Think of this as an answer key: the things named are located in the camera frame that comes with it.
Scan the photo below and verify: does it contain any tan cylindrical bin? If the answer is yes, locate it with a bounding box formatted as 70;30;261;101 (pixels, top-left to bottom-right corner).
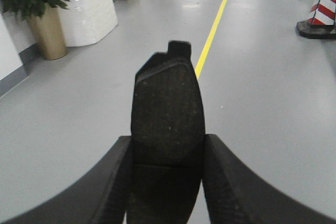
27;4;67;60

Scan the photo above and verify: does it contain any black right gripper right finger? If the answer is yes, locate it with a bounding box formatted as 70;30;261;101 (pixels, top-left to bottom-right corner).
203;134;335;223

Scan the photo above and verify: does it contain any brake pad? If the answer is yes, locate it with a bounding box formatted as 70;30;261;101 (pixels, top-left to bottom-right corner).
127;40;205;223

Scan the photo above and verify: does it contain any white wrapped pillar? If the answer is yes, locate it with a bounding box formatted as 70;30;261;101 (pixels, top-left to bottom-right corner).
58;0;118;47

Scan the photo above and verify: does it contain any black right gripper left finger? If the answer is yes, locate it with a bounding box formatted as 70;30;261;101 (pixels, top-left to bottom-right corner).
7;136;132;223

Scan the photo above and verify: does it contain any red white traffic cone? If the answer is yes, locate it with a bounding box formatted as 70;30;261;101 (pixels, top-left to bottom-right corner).
296;0;335;39

